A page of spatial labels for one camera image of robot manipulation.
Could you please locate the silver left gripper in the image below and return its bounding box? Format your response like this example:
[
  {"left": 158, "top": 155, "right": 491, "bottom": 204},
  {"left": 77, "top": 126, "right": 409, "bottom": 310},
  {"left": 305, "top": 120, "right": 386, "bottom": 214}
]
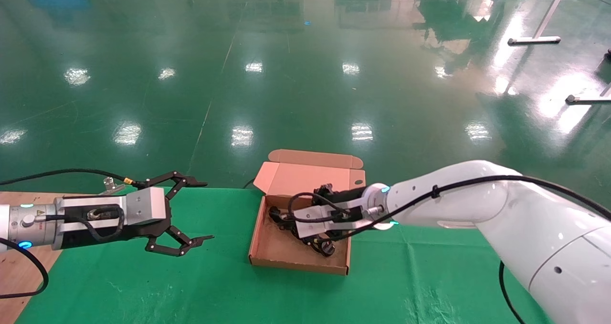
[{"left": 55, "top": 171, "right": 215, "bottom": 257}]

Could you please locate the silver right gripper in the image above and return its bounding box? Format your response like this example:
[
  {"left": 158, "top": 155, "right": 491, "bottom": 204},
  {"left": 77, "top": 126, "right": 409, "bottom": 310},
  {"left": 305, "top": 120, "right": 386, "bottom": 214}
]
[{"left": 269, "top": 197, "right": 379, "bottom": 250}]

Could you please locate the open brown cardboard box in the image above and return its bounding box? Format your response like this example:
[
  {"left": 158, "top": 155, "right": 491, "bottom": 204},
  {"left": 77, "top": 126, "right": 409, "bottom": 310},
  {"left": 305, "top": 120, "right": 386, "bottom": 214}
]
[{"left": 248, "top": 149, "right": 367, "bottom": 275}]

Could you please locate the silver metal binder clip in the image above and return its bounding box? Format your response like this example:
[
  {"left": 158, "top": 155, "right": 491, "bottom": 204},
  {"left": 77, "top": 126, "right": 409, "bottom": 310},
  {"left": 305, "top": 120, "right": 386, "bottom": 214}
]
[{"left": 100, "top": 178, "right": 126, "bottom": 198}]

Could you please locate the green table cloth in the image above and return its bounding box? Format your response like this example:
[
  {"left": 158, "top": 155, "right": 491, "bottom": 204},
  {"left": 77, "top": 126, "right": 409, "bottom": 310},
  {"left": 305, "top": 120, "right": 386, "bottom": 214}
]
[{"left": 14, "top": 186, "right": 554, "bottom": 324}]

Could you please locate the metal stand with slanted pole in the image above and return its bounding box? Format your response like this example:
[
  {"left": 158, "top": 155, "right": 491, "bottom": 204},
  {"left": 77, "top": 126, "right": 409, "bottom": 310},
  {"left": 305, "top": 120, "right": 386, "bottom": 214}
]
[{"left": 507, "top": 0, "right": 571, "bottom": 46}]

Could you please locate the grey metal stand foot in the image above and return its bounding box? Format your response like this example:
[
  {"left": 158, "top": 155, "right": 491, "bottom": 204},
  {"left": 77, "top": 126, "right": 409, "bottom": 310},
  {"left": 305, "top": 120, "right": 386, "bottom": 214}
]
[{"left": 565, "top": 82, "right": 611, "bottom": 105}]

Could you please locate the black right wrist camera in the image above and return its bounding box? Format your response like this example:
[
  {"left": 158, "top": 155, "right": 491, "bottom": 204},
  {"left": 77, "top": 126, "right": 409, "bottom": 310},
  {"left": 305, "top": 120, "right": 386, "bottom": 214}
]
[{"left": 313, "top": 184, "right": 368, "bottom": 208}]

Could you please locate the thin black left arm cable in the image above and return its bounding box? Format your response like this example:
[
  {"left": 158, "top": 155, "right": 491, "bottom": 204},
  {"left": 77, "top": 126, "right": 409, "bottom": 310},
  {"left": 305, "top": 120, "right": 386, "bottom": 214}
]
[{"left": 0, "top": 237, "right": 50, "bottom": 299}]

